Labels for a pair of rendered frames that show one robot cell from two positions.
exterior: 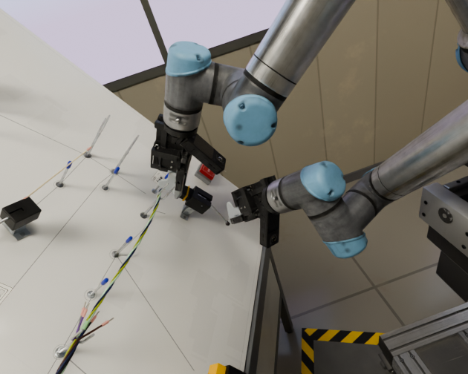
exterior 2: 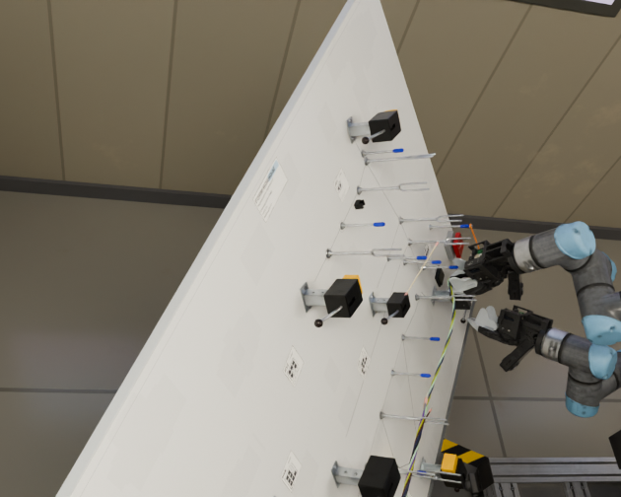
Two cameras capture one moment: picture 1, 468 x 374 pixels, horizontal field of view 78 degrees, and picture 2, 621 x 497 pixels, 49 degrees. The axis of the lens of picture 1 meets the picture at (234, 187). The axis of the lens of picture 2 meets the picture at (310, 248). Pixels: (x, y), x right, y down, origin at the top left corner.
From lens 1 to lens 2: 1.23 m
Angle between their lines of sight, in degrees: 22
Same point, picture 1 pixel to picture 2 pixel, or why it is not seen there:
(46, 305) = (379, 377)
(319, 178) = (604, 364)
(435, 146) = not seen: outside the picture
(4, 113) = (372, 168)
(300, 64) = not seen: outside the picture
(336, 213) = (595, 387)
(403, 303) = (515, 429)
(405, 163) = not seen: outside the picture
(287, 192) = (569, 354)
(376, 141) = (588, 196)
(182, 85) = (561, 258)
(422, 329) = (532, 466)
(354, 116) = (587, 155)
